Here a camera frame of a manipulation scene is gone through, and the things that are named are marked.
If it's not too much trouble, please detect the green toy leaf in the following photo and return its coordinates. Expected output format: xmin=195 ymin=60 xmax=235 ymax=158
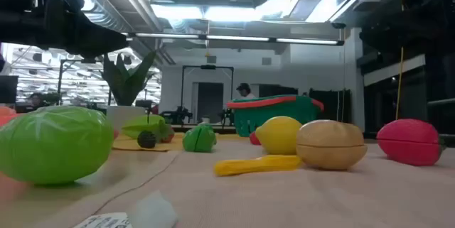
xmin=121 ymin=114 xmax=168 ymax=141

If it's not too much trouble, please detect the red toy strawberry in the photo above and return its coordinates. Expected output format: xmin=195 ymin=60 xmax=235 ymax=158
xmin=160 ymin=125 xmax=176 ymax=144

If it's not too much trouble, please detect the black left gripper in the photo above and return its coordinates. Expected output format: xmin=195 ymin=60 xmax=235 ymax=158
xmin=42 ymin=0 xmax=129 ymax=59

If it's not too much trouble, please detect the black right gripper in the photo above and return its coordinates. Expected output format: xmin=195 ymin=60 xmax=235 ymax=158
xmin=358 ymin=0 xmax=455 ymax=55

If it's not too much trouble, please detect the black background cabinet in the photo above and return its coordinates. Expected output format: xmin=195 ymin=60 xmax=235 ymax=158
xmin=309 ymin=88 xmax=352 ymax=123

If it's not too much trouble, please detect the red toy fruit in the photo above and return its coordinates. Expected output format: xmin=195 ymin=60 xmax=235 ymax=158
xmin=376 ymin=118 xmax=447 ymax=167

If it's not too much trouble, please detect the orange toy pumpkin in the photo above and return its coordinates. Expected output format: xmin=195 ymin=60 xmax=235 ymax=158
xmin=0 ymin=113 xmax=23 ymax=127

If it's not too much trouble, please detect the long ceiling light bar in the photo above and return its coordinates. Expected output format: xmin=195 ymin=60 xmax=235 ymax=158
xmin=120 ymin=31 xmax=346 ymax=47

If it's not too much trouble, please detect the pale pink cloth mat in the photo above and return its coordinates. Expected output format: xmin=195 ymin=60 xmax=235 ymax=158
xmin=73 ymin=137 xmax=455 ymax=228

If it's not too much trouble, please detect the yellow cloth mat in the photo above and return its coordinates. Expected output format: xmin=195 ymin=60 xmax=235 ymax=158
xmin=112 ymin=131 xmax=250 ymax=153

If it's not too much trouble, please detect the tan toy potato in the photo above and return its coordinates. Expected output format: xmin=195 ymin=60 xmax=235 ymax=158
xmin=295 ymin=119 xmax=369 ymax=171

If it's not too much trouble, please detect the black background rig frame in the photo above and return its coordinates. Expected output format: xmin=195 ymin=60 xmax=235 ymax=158
xmin=180 ymin=65 xmax=235 ymax=126

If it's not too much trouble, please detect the yellow hanging cord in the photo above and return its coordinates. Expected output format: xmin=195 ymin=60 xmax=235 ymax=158
xmin=395 ymin=0 xmax=407 ymax=121

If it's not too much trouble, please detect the white foam cube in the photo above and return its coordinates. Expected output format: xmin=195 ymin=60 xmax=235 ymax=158
xmin=125 ymin=190 xmax=179 ymax=228

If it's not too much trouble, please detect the green plant in white pot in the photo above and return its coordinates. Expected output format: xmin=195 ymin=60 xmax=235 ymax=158
xmin=100 ymin=50 xmax=158 ymax=134

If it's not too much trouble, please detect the yellow toy lemon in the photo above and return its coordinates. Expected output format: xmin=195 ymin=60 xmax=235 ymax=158
xmin=255 ymin=115 xmax=304 ymax=156

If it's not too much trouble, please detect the white printed paper label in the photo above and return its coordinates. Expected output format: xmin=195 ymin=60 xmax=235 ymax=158
xmin=72 ymin=212 xmax=133 ymax=228

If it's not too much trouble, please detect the green toy pea pod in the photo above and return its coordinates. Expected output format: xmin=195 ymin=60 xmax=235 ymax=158
xmin=182 ymin=123 xmax=218 ymax=153

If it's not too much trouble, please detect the teal basket with orange rim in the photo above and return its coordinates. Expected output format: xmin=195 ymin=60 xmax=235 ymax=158
xmin=226 ymin=94 xmax=326 ymax=138

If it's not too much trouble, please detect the green toy cabbage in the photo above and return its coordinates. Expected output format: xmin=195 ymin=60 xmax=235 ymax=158
xmin=0 ymin=105 xmax=115 ymax=186

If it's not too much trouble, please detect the black background monitor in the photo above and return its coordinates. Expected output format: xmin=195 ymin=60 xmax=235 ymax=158
xmin=0 ymin=75 xmax=19 ymax=104

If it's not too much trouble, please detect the dark toy blackberry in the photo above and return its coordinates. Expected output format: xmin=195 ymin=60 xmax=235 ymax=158
xmin=136 ymin=130 xmax=158 ymax=150

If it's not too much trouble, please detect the person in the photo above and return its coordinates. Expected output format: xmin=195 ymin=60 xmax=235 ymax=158
xmin=235 ymin=82 xmax=257 ymax=101
xmin=27 ymin=92 xmax=46 ymax=110

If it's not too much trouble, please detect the yellow toy corn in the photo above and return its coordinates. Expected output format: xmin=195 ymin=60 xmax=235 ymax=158
xmin=213 ymin=154 xmax=304 ymax=178

